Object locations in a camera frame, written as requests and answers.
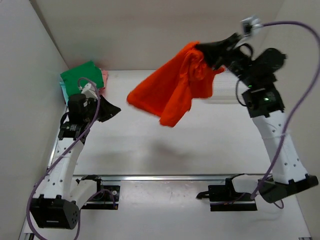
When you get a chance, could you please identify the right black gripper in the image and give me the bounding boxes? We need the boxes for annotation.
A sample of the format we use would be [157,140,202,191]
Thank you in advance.
[192,34,254,87]

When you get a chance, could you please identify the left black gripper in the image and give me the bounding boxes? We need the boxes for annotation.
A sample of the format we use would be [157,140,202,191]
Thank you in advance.
[85,91,123,121]

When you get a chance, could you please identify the orange t-shirt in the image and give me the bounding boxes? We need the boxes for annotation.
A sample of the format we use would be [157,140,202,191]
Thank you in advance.
[126,42,225,128]

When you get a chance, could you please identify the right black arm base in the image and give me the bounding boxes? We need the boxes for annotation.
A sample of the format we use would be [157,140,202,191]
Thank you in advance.
[195,174,258,212]

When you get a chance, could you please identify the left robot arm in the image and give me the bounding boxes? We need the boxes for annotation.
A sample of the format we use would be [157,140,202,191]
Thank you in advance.
[29,93,121,230]

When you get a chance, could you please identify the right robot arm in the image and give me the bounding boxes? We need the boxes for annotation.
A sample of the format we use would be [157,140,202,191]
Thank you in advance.
[195,33,319,204]

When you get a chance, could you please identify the pink folded t-shirt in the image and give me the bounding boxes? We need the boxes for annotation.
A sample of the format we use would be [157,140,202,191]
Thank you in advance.
[99,69,109,96]

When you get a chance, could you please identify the white plastic mesh basket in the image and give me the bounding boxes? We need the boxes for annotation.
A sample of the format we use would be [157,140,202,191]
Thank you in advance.
[206,70,238,104]

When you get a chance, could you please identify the green folded t-shirt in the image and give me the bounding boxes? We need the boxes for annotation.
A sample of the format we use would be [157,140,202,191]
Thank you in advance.
[60,61,105,99]

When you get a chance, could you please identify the teal folded t-shirt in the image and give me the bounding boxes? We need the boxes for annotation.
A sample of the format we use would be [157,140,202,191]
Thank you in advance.
[59,81,69,105]

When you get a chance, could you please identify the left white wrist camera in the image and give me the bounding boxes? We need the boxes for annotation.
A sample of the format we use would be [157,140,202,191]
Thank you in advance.
[78,83,98,100]

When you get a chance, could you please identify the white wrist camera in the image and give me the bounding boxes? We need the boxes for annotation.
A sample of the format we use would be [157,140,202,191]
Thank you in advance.
[78,83,98,100]
[241,15,263,38]

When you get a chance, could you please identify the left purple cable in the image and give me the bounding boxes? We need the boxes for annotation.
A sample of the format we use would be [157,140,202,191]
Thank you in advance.
[26,77,117,240]

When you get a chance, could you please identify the purple cable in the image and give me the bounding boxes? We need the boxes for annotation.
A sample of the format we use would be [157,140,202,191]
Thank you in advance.
[209,21,320,210]
[26,77,117,240]

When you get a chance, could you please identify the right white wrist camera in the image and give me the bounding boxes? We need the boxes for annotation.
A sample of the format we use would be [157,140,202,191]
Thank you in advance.
[241,15,263,38]

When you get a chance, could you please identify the aluminium rail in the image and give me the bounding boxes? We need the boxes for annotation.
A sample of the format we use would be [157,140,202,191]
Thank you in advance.
[72,174,266,182]

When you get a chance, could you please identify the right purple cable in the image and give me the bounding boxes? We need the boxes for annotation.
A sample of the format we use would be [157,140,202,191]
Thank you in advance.
[209,21,320,210]

